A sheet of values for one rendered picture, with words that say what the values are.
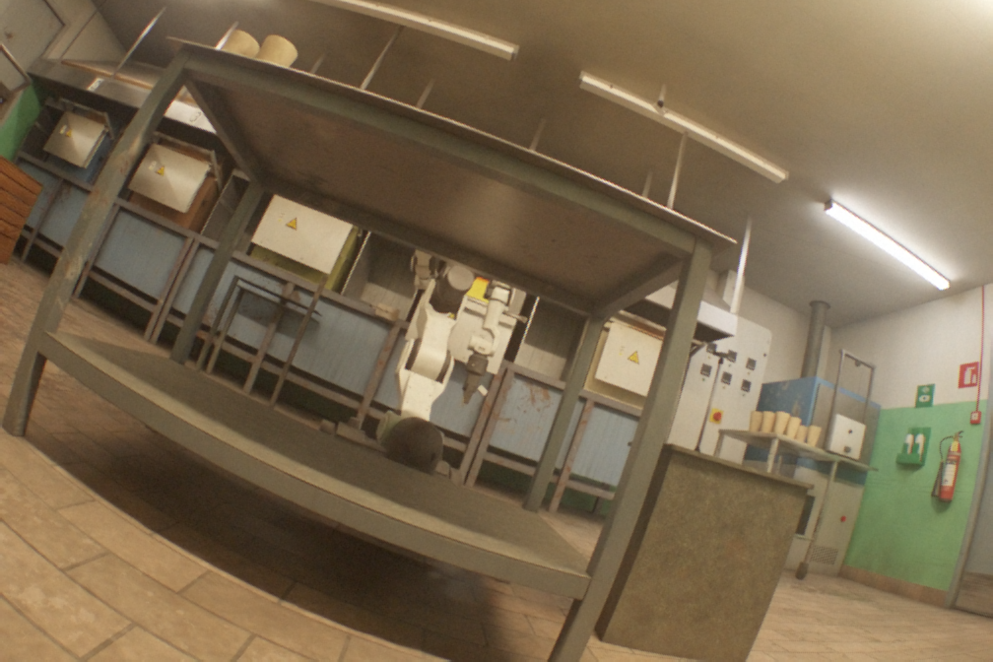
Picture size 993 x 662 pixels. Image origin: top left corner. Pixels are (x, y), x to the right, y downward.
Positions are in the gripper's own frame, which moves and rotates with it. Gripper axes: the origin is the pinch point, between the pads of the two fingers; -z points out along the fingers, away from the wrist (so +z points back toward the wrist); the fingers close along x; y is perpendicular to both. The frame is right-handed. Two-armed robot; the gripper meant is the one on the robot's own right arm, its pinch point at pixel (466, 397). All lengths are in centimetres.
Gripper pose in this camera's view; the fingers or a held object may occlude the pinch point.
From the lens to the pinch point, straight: 215.5
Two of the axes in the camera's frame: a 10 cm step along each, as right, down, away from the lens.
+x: -1.5, 2.8, 9.5
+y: -9.5, -3.2, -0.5
